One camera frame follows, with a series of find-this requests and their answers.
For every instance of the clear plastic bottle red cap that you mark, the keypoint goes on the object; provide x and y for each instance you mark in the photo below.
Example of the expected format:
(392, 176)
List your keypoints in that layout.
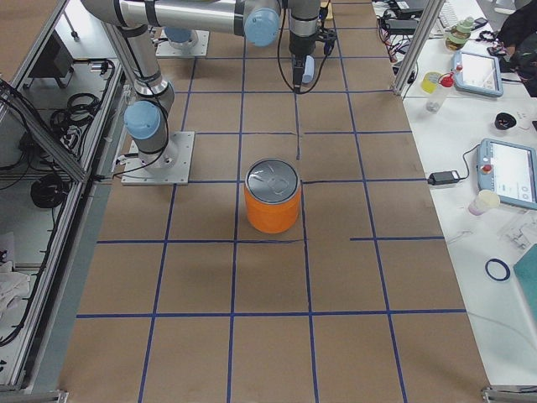
(439, 95)

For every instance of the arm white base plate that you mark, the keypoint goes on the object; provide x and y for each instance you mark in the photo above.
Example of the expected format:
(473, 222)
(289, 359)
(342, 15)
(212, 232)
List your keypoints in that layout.
(172, 167)
(180, 44)

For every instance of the green jar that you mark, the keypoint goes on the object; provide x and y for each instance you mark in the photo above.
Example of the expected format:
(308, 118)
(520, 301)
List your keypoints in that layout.
(459, 34)

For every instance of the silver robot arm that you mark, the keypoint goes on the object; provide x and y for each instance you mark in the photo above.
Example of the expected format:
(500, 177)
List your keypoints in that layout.
(259, 22)

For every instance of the blue teach pendant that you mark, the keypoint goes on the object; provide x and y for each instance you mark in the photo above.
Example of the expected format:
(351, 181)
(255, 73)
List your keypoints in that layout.
(477, 74)
(509, 170)

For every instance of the yellow tape roll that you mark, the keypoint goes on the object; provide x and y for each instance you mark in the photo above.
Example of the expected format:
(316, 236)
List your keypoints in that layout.
(430, 81)

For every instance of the orange can silver lid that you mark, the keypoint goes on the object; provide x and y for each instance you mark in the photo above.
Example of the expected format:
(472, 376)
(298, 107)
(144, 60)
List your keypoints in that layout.
(272, 193)

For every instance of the black power adapter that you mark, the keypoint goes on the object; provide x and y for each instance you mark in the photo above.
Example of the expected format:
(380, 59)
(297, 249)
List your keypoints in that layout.
(441, 178)

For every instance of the light blue plastic cup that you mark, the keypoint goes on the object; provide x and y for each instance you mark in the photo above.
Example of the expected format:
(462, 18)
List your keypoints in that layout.
(309, 70)

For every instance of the aluminium frame post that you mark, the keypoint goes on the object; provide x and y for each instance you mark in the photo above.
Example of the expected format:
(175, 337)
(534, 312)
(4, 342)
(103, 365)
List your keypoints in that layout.
(421, 34)

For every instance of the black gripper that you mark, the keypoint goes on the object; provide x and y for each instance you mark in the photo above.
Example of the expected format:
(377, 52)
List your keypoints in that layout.
(299, 46)

